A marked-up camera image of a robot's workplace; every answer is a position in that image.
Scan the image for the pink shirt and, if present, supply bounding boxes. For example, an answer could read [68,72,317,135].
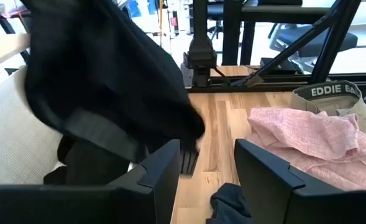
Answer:
[246,106,366,192]

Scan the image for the light wood desk grey legs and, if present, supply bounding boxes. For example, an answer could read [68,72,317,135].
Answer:
[0,32,32,75]

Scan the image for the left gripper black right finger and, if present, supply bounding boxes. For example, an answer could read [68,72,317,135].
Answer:
[234,138,366,224]

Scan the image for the khaki Eddie Bauer trousers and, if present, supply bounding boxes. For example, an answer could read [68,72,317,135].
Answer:
[289,80,366,141]

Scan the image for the black office chair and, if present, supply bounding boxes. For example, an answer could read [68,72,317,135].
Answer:
[267,22,359,59]

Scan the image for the black garment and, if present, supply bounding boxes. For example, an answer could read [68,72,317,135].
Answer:
[19,0,206,186]

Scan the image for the white perforated plastic basket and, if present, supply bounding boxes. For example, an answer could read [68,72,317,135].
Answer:
[0,64,67,188]

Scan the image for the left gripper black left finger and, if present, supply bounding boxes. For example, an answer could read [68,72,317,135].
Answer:
[0,138,181,224]

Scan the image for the navy blue garment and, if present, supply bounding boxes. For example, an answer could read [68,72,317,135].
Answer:
[205,182,255,224]

